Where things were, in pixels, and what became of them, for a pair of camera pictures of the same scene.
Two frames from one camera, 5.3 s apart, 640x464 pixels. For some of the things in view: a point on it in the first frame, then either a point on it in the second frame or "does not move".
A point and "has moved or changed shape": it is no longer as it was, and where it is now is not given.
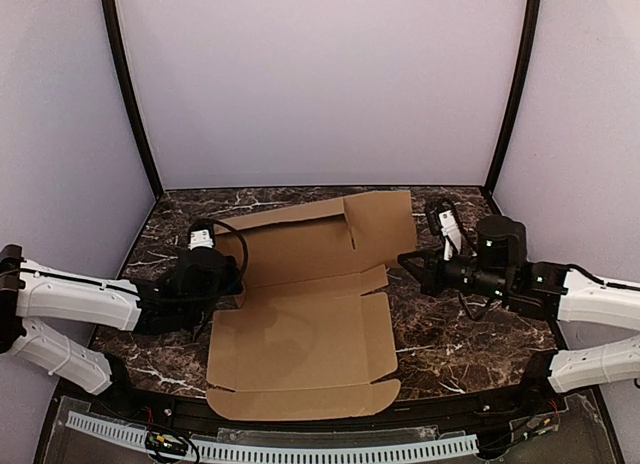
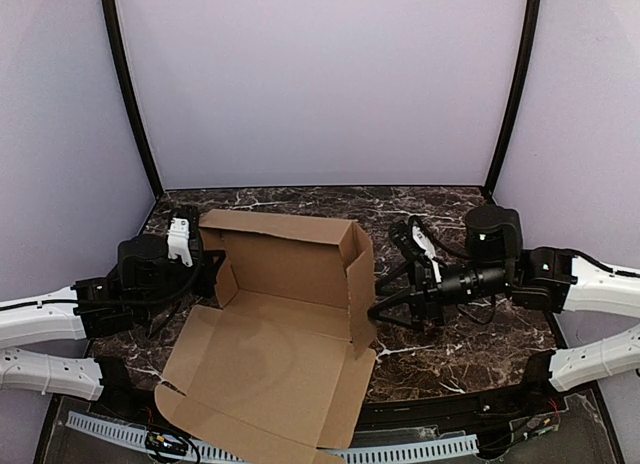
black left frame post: [110, 24] does not move
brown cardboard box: [306, 344] has moved or changed shape
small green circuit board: [164, 442] does not move
